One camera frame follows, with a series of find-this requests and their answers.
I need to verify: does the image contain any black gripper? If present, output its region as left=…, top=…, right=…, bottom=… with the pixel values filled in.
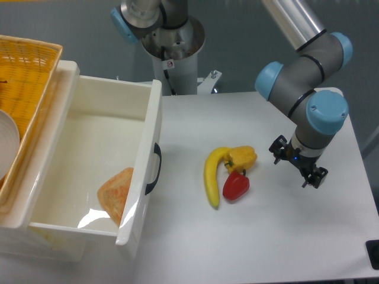
left=269, top=135, right=328, bottom=189

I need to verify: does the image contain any white top drawer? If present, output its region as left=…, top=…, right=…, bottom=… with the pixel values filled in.
left=31, top=76, right=162, bottom=259

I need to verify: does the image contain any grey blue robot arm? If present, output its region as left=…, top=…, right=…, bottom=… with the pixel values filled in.
left=111, top=1, right=353, bottom=188

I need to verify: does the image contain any white drawer cabinet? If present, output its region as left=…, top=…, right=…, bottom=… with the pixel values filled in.
left=1, top=60, right=86, bottom=262

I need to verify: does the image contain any yellow bell pepper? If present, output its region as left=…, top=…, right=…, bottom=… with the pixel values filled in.
left=223, top=146, right=257, bottom=173

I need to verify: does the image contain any red bell pepper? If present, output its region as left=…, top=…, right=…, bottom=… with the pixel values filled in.
left=223, top=169, right=250, bottom=201

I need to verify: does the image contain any yellow banana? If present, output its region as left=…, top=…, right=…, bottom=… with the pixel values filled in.
left=203, top=147, right=230, bottom=209

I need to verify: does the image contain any black corner object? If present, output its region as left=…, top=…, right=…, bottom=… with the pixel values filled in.
left=365, top=240, right=379, bottom=270

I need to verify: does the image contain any orange bread piece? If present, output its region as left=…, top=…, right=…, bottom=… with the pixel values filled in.
left=97, top=167, right=134, bottom=226

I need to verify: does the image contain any yellow woven basket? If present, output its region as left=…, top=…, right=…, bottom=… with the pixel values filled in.
left=1, top=35, right=63, bottom=206

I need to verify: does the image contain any white plate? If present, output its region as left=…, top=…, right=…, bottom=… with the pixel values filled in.
left=1, top=110, right=20, bottom=179

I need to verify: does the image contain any metal table bracket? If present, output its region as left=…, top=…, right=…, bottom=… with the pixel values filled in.
left=197, top=70, right=222, bottom=95

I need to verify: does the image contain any black top drawer handle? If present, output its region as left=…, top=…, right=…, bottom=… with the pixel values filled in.
left=144, top=143, right=162, bottom=195

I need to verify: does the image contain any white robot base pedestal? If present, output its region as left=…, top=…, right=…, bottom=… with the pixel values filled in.
left=140, top=16, right=206, bottom=96

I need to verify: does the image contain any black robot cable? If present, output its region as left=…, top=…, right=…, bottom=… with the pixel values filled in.
left=160, top=46, right=178, bottom=96

